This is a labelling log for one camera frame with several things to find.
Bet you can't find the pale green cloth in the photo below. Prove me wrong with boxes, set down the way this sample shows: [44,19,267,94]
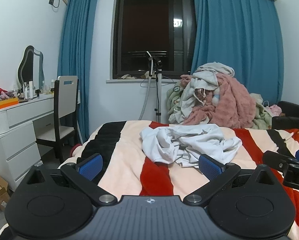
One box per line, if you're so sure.
[251,92,273,130]

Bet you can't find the grey ribbed hose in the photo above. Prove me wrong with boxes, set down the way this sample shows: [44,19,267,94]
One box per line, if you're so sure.
[139,76,152,121]

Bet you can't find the wavy vanity mirror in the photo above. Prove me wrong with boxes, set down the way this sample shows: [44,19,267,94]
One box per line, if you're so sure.
[17,45,44,89]

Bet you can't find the black and white chair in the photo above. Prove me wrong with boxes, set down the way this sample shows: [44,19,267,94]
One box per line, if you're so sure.
[36,76,79,164]

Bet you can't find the pale green patterned blanket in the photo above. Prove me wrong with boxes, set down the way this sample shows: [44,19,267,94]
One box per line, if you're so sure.
[166,81,190,120]

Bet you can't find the orange tray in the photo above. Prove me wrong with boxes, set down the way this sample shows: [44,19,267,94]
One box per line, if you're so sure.
[0,97,19,111]

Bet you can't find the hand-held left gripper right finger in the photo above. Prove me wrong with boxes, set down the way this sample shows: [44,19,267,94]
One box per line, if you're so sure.
[183,154,276,207]

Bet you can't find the dark window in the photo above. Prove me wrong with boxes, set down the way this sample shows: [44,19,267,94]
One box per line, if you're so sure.
[106,0,197,84]

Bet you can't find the white printed t-shirt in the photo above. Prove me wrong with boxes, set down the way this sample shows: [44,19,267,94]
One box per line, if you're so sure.
[140,124,243,168]

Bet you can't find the black sofa chair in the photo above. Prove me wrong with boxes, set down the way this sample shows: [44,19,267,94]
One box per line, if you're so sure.
[272,101,299,130]

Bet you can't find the small pink cloth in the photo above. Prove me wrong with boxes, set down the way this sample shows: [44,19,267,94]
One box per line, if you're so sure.
[268,105,282,117]

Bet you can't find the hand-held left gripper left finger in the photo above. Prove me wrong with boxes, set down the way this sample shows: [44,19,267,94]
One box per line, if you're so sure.
[27,153,118,207]

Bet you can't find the red black striped blanket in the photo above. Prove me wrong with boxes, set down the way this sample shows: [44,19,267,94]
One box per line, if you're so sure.
[0,121,299,240]

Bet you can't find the group of cosmetic bottles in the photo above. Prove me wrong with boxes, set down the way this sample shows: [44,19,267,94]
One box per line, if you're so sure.
[13,79,56,100]

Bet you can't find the grey white garment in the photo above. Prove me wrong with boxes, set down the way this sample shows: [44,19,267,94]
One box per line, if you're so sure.
[168,62,235,124]

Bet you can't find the blue curtain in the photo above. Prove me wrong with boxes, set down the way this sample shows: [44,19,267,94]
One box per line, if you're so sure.
[58,0,100,143]
[191,0,284,105]

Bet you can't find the white tripod stand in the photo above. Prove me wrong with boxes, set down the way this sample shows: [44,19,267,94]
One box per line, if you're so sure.
[146,51,165,124]

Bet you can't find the white vanity desk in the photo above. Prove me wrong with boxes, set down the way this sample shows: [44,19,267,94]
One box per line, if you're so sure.
[0,94,56,192]

